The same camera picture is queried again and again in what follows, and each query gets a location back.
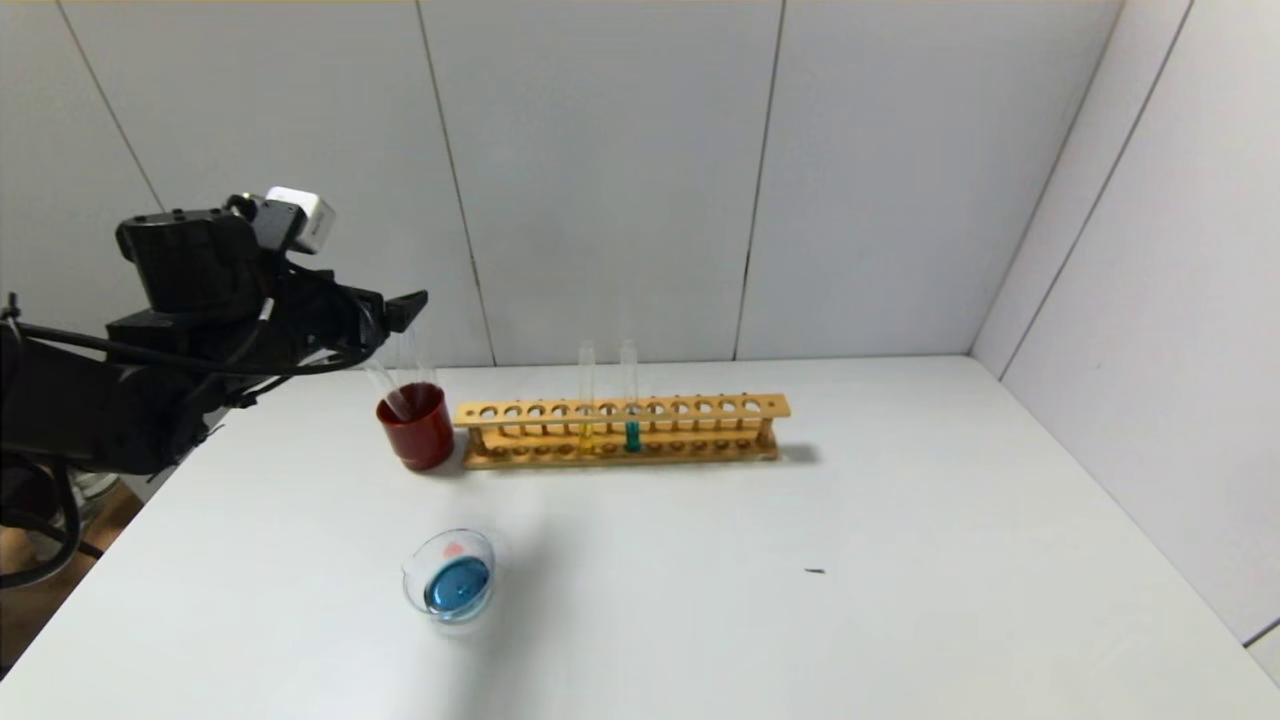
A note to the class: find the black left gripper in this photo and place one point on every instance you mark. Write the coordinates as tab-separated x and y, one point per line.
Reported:
371	304

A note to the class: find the blue pigment glass test tube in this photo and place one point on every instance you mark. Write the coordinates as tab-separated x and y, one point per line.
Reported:
390	395

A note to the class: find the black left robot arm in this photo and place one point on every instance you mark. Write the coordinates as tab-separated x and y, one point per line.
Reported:
90	400

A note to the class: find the empty clear glass test tube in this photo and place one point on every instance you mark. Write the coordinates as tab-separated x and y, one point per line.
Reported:
432	360

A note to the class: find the yellow pigment glass test tube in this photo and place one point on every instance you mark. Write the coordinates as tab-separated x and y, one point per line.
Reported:
586	435

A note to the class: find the teal pigment glass test tube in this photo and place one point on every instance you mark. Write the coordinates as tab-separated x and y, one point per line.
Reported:
632	437

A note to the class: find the wooden test tube rack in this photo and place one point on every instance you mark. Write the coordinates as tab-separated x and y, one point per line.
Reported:
690	453

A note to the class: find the dark red cup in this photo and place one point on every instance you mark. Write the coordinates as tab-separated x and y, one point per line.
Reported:
415	440

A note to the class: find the clear glass beaker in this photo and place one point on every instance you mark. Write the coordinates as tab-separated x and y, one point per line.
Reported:
460	588

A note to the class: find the white sneaker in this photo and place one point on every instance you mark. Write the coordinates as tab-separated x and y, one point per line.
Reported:
95	485

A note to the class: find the black chair leg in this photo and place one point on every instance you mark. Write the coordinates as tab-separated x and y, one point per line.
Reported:
85	548

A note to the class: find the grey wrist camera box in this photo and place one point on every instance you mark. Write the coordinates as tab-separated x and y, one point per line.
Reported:
300	218

